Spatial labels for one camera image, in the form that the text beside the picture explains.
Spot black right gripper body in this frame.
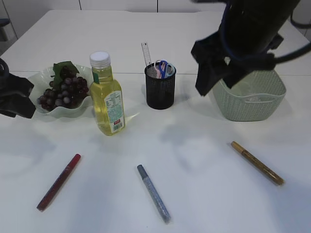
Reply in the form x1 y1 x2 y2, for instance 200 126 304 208
191 32 276 73

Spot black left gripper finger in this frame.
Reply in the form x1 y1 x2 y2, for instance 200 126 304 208
0 94 36 119
4 74 34 97

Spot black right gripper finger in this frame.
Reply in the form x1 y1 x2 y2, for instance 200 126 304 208
195 60 226 96
223 66 252 89

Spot clear plastic sheet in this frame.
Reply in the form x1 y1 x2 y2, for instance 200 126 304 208
240 84 273 102

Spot blue scissors with sheath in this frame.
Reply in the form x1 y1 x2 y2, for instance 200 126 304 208
156 60 176 79

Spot pink scissors purple sheath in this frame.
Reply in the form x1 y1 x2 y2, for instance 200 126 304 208
153 63 162 79

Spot purple artificial grape bunch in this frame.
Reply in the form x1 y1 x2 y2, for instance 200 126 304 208
37 61 89 112

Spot clear plastic ruler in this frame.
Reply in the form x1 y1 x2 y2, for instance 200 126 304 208
141 42 152 66

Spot gold glitter marker pen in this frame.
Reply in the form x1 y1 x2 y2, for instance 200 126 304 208
230 141 285 186

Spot red glitter marker pen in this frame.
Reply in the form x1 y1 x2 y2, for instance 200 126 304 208
36 154 81 211

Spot yellow tea drink bottle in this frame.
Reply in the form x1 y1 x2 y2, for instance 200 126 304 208
89 51 125 135

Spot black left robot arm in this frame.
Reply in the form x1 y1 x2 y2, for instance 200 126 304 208
0 59 36 119

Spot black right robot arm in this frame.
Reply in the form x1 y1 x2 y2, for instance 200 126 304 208
191 0 299 96

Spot pale green wavy glass plate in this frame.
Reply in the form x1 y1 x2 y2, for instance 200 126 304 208
28 67 93 118

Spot green plastic woven basket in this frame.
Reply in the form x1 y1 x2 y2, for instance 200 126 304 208
212 70 286 122

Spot black mesh pen holder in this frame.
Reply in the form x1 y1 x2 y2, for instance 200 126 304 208
144 63 176 110

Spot silver glitter marker pen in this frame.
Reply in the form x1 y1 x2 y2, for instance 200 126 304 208
137 165 171 224

